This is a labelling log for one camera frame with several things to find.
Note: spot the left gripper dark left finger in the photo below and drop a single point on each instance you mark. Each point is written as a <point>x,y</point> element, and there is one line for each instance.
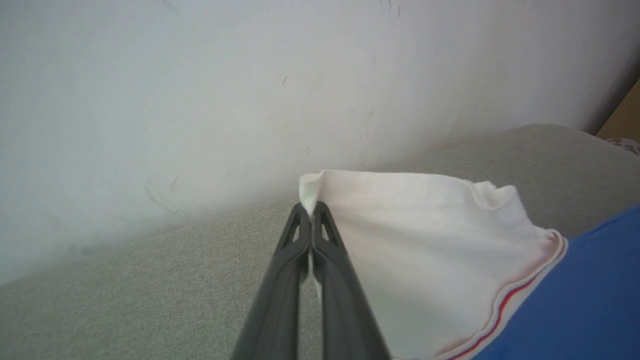
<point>277,300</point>

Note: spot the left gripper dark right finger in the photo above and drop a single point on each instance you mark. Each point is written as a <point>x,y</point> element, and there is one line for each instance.
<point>345,300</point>

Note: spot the blue shirt with white sleeves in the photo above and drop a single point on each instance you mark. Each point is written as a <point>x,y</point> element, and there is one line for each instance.
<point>440,260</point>

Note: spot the brown cardboard box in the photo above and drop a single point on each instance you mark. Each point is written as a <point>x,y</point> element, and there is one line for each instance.
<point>625,117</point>

